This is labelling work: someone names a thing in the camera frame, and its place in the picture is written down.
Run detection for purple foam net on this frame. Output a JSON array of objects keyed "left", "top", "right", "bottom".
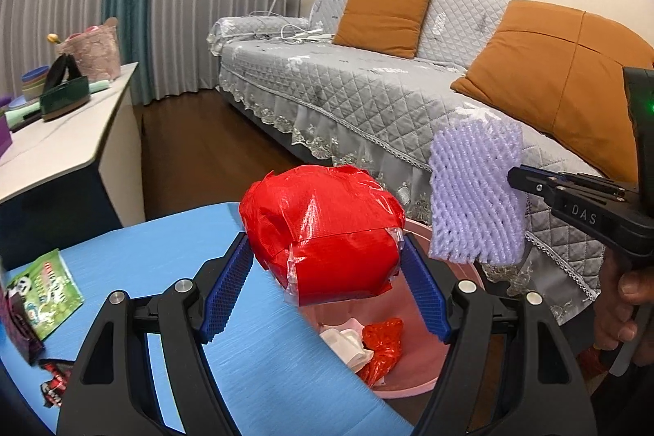
[{"left": 429, "top": 118, "right": 527, "bottom": 263}]

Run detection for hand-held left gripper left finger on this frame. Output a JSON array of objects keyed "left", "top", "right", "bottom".
[{"left": 55, "top": 231, "right": 255, "bottom": 436}]

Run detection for person's right hand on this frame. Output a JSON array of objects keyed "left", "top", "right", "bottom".
[{"left": 593, "top": 252, "right": 654, "bottom": 358}]

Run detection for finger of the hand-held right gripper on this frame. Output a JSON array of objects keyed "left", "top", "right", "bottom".
[{"left": 507, "top": 164, "right": 639, "bottom": 208}]

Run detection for dark green handbag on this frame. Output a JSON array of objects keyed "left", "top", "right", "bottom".
[{"left": 40, "top": 54, "right": 93, "bottom": 122}]

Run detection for pink trash bin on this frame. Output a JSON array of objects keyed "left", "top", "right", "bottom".
[{"left": 301, "top": 216, "right": 484, "bottom": 400}]

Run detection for white-topped coffee table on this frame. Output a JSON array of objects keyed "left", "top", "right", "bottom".
[{"left": 0, "top": 62, "right": 146, "bottom": 258}]

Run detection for dark red patterned packet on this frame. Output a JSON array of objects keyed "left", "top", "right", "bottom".
[{"left": 0, "top": 293, "right": 44, "bottom": 365}]

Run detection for red and black wrapper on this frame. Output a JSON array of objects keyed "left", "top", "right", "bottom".
[{"left": 40, "top": 358, "right": 69, "bottom": 409}]

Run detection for grey quilted sofa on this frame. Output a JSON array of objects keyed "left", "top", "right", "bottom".
[{"left": 207, "top": 0, "right": 654, "bottom": 329}]

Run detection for stack of coloured bowls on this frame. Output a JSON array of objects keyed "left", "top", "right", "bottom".
[{"left": 20, "top": 65, "right": 52, "bottom": 102}]

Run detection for pink lace basket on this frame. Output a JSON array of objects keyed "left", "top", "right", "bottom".
[{"left": 56, "top": 18, "right": 122, "bottom": 81}]

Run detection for orange-red plastic bag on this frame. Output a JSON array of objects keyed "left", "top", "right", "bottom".
[{"left": 356, "top": 317, "right": 404, "bottom": 387}]

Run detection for red plastic bag with tape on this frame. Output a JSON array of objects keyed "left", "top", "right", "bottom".
[{"left": 238, "top": 164, "right": 407, "bottom": 306}]

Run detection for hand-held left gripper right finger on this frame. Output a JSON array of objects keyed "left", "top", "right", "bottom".
[{"left": 401, "top": 231, "right": 598, "bottom": 436}]

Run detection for small orange cushion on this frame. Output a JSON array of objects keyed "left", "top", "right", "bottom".
[{"left": 331, "top": 0, "right": 433, "bottom": 60}]

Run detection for white cables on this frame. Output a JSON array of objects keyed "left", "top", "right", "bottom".
[{"left": 250, "top": 9, "right": 333, "bottom": 44}]

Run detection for large orange cushion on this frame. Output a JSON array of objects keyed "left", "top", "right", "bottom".
[{"left": 450, "top": 0, "right": 654, "bottom": 184}]

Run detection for green snack packet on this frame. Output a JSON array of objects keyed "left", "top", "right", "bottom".
[{"left": 4, "top": 248, "right": 84, "bottom": 342}]

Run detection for white crumpled wrapper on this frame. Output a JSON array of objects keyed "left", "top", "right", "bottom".
[{"left": 319, "top": 317, "right": 376, "bottom": 369}]

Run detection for colourful gift box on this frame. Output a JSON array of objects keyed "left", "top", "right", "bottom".
[{"left": 0, "top": 96, "right": 13, "bottom": 153}]

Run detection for blue table cover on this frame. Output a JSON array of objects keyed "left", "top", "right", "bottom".
[{"left": 0, "top": 201, "right": 414, "bottom": 436}]

